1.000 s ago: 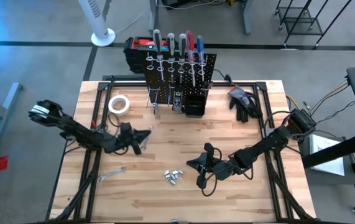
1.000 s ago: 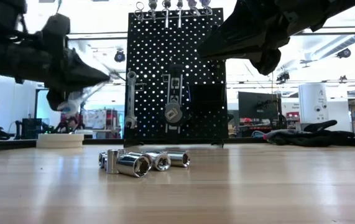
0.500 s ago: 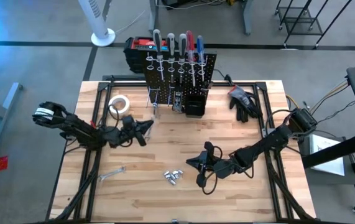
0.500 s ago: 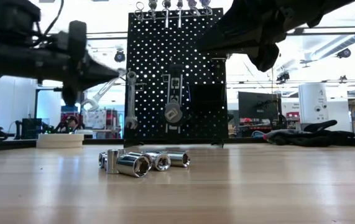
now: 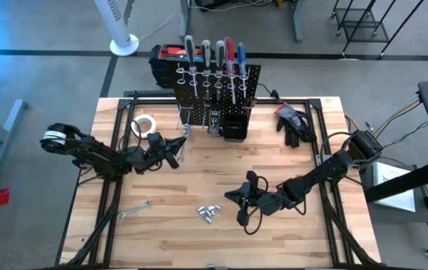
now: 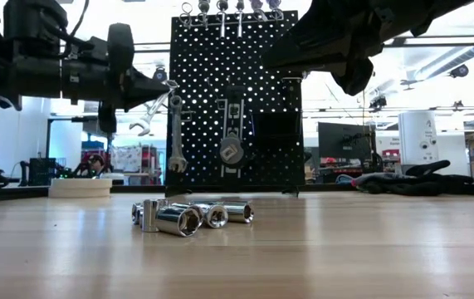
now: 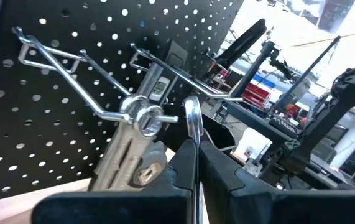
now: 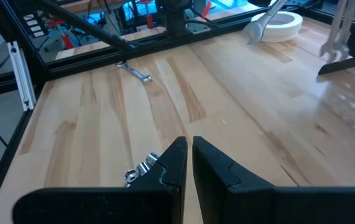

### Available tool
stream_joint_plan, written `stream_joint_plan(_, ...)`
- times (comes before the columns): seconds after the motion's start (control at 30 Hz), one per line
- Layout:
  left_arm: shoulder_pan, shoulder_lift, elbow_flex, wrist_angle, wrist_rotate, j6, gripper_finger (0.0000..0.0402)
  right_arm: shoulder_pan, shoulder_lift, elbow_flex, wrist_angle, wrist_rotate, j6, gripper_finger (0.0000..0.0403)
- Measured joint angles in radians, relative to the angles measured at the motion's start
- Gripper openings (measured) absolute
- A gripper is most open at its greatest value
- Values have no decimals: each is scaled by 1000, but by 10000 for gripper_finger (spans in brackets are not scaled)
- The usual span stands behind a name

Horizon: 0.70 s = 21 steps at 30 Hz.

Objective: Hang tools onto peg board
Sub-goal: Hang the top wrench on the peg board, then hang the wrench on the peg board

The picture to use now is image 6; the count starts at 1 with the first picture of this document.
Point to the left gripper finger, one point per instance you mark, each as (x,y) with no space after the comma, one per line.
(145,81)
(141,99)

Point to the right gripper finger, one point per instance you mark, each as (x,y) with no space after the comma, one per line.
(303,50)

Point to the large chrome combination wrench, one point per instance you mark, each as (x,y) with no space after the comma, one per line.
(177,137)

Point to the large chrome socket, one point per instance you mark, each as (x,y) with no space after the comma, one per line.
(174,220)

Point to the long chrome socket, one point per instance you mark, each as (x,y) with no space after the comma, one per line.
(238,212)

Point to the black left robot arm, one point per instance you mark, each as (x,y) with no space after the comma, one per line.
(12,74)

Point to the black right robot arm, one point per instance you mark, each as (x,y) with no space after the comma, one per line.
(427,12)

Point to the black perforated pegboard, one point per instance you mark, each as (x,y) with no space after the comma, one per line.
(195,62)

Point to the red tool cart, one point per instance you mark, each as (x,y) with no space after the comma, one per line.
(151,162)

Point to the person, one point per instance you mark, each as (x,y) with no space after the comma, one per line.
(95,164)

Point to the black pegboard bin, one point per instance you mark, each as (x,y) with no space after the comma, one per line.
(278,128)

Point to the black computer monitor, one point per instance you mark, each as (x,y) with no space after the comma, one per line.
(344,141)

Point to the black plastic crate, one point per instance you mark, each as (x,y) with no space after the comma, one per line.
(41,172)

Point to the white masking tape roll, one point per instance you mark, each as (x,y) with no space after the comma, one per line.
(74,189)

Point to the white cylindrical appliance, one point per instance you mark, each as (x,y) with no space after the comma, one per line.
(418,137)

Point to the work glove with red cuff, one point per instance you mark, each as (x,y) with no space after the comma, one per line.
(365,182)

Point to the black work glove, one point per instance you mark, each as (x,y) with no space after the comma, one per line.
(436,170)

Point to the black ceiling camera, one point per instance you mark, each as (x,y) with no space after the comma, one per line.
(459,71)
(378,103)
(159,74)

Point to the black aluminium table frame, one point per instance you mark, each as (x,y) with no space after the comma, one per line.
(8,194)

